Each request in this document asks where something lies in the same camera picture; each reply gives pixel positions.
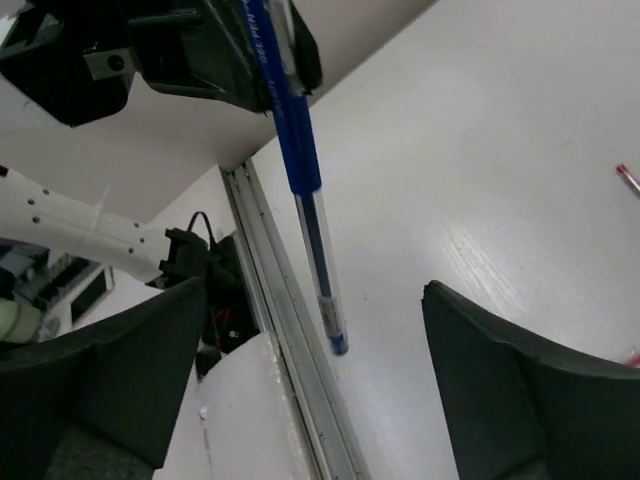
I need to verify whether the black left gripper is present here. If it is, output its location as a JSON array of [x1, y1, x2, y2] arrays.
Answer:
[[1, 1, 271, 127]]

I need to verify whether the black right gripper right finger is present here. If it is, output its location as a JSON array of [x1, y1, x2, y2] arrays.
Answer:
[[422, 281, 639, 479]]

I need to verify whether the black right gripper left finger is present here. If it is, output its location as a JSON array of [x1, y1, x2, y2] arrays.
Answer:
[[1, 278, 207, 479]]

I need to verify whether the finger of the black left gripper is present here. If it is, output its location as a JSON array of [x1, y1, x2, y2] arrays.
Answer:
[[286, 1, 323, 95]]

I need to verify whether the blue pen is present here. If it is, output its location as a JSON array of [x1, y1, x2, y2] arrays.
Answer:
[[242, 1, 349, 356]]

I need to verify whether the red pen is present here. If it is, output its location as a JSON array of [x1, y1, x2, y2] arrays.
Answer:
[[615, 164, 640, 197]]

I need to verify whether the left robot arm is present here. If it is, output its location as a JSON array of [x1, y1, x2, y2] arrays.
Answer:
[[1, 1, 322, 288]]

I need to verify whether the red pen cap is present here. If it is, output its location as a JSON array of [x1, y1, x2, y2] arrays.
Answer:
[[623, 353, 640, 368]]

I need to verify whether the white foil front panel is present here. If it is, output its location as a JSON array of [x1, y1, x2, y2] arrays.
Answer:
[[154, 332, 318, 479]]

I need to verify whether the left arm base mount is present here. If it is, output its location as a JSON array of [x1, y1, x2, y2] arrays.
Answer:
[[188, 211, 259, 380]]

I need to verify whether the aluminium front rail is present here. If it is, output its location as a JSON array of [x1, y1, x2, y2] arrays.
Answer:
[[223, 161, 370, 479]]

